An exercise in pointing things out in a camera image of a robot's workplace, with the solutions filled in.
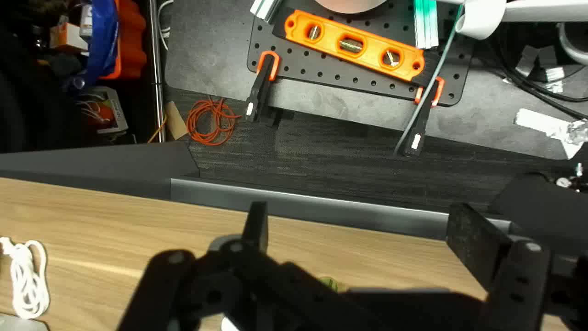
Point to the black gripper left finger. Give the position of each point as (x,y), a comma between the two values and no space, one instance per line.
(256,227)

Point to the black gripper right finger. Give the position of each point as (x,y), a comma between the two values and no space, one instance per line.
(476,244)

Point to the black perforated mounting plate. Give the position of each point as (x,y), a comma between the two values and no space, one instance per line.
(392,21)

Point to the right orange black clamp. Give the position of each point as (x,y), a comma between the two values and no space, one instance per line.
(414,135)

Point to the orange black clamp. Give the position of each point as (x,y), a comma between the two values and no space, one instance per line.
(267,69)
(414,135)

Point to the left orange black clamp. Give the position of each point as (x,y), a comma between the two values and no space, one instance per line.
(267,69)

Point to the orange spirit level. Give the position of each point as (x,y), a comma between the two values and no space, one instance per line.
(353,45)

